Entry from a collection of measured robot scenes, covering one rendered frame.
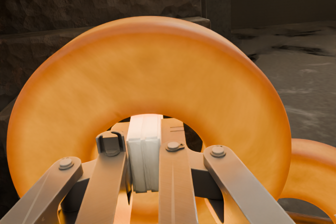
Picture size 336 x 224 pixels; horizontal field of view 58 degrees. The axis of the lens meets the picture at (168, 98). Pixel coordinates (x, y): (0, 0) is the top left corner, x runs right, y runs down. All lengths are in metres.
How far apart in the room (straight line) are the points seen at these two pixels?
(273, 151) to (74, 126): 0.10
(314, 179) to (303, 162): 0.02
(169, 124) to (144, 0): 0.36
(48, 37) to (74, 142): 0.31
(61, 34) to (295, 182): 0.34
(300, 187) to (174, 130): 0.16
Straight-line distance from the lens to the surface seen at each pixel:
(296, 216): 0.37
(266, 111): 0.16
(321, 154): 0.28
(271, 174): 0.18
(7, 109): 0.40
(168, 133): 0.15
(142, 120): 0.15
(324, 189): 0.29
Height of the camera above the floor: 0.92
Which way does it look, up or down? 20 degrees down
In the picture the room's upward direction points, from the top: 5 degrees counter-clockwise
